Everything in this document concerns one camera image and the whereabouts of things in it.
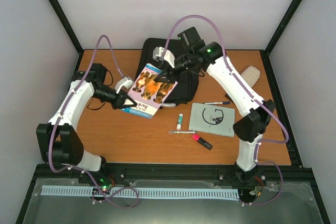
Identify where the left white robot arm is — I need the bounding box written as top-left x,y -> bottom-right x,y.
36,63 -> 137,184

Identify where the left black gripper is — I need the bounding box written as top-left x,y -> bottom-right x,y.
92,85 -> 138,110

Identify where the white green glue stick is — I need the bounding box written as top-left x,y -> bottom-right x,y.
176,113 -> 183,130

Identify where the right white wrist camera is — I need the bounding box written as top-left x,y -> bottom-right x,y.
152,47 -> 175,68

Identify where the grey hardcover book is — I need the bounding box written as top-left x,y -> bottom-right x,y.
188,103 -> 235,137

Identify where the pink black highlighter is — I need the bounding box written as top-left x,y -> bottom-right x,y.
192,134 -> 213,150

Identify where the left black corner post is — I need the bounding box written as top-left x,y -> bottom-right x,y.
48,0 -> 84,55

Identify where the blue white pen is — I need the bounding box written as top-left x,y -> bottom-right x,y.
204,101 -> 230,105

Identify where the purple cable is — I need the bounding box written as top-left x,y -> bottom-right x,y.
160,15 -> 290,206
47,34 -> 140,209

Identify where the black corner post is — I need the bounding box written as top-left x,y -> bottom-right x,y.
48,0 -> 84,55
264,0 -> 320,54

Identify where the dog cover paperback book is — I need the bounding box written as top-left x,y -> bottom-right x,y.
122,63 -> 177,119

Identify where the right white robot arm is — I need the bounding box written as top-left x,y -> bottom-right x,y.
152,27 -> 275,184

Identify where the black aluminium frame rail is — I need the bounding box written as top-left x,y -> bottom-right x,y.
34,163 -> 314,183

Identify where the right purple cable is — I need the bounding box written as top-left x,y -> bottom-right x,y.
160,15 -> 290,206

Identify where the light blue cable duct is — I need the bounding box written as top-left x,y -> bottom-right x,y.
40,185 -> 239,201

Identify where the black student bag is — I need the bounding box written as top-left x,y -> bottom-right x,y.
135,38 -> 199,106

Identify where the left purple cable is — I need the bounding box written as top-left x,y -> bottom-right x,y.
47,34 -> 140,209

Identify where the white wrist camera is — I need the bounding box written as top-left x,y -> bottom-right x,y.
115,77 -> 134,93
152,47 -> 175,68

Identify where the silver pen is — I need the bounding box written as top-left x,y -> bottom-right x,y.
168,130 -> 196,134

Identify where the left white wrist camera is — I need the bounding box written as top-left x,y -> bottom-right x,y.
115,77 -> 134,93

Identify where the right black corner post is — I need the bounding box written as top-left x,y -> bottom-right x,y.
264,0 -> 320,54

